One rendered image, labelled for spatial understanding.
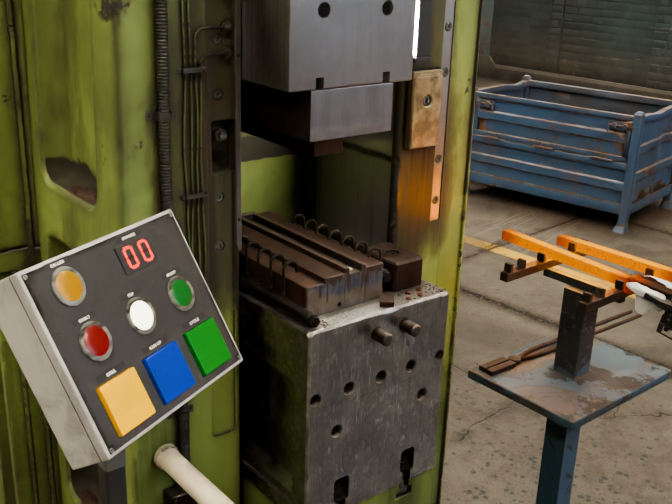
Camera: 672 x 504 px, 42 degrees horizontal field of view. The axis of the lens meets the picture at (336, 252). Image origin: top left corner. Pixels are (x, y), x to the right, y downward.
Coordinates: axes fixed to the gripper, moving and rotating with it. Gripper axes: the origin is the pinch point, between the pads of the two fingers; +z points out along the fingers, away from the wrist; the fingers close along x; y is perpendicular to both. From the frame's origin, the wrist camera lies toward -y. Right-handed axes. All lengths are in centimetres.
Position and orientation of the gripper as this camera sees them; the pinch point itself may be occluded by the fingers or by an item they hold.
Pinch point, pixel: (640, 279)
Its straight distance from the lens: 202.5
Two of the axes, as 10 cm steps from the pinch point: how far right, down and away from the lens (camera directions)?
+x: 7.7, -2.1, 6.1
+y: -1.3, 8.7, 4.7
